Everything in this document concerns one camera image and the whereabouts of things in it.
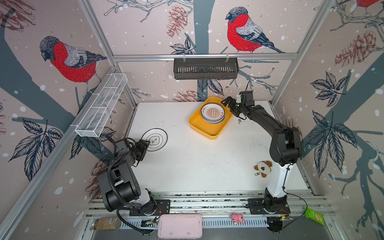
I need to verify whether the orange sunburst plate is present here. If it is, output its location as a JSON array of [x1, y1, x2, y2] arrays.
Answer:
[[201, 103, 225, 122]]

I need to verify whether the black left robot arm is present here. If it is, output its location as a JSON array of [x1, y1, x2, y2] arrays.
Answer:
[[97, 137, 157, 216]]

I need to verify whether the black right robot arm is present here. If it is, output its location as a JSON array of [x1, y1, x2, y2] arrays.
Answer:
[[221, 91, 302, 213]]

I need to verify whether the yellow plastic bin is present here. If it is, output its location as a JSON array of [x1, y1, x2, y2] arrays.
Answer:
[[189, 96, 233, 140]]

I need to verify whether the brown white plush toy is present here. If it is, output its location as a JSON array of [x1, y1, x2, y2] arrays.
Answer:
[[254, 161, 273, 178]]

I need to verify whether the brown grain bag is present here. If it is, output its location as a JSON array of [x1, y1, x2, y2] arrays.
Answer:
[[91, 218, 122, 231]]

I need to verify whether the pink plastic tray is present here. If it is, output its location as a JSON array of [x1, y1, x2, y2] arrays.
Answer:
[[158, 214, 203, 240]]

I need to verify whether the pink pig toy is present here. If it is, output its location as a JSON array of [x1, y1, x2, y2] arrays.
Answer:
[[231, 213, 245, 224]]

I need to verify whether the green snack packet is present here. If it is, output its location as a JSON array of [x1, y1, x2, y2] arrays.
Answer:
[[305, 207, 325, 226]]

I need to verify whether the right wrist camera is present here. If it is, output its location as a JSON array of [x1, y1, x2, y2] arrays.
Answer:
[[240, 91, 254, 106]]

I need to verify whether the white wire mesh shelf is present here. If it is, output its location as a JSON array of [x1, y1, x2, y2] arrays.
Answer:
[[75, 73, 128, 138]]

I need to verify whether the black hanging wire basket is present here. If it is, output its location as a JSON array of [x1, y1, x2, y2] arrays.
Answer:
[[174, 58, 239, 80]]

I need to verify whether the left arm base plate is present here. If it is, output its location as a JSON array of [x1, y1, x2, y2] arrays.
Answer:
[[129, 200, 171, 217]]

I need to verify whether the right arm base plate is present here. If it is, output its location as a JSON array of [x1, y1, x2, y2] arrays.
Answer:
[[246, 198, 291, 215]]

